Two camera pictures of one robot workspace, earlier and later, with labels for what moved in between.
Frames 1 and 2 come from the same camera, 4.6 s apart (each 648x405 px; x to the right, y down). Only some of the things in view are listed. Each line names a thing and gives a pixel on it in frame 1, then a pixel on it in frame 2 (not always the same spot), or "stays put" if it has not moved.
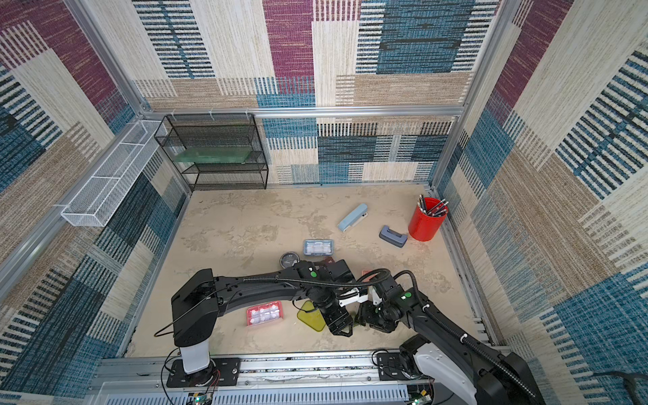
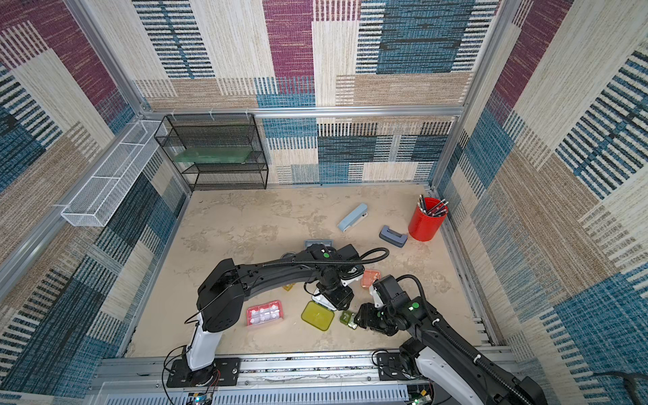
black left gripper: (335, 325) → (343, 304)
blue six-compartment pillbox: (319, 247) stays put
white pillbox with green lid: (311, 316) stays put
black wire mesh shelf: (216, 151) stays put
